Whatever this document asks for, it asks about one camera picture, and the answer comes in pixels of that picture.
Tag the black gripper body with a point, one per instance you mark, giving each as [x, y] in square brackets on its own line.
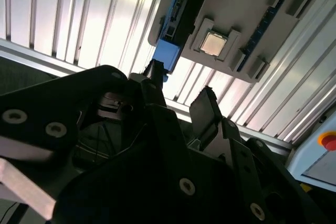
[131, 195]

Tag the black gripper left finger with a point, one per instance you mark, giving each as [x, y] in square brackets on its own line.
[39, 108]

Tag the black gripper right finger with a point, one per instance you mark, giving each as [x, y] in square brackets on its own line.
[207, 113]

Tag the hard disk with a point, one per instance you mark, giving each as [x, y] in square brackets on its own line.
[189, 11]

